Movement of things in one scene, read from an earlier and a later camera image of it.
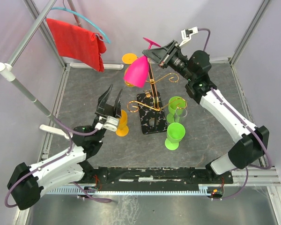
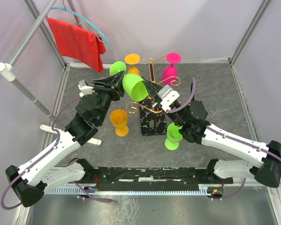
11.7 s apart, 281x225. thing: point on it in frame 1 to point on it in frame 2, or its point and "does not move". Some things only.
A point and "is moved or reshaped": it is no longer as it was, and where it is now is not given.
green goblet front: x=175 y=132 does not move
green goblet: x=176 y=105 is moved or reshaped
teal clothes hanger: x=99 y=34 does not move
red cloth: x=79 y=44 does not move
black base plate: x=153 y=176 does not move
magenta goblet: x=136 y=73 to x=171 y=71
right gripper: x=161 y=55 to x=153 y=88
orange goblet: x=122 y=130 does not move
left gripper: x=107 y=109 to x=110 y=82
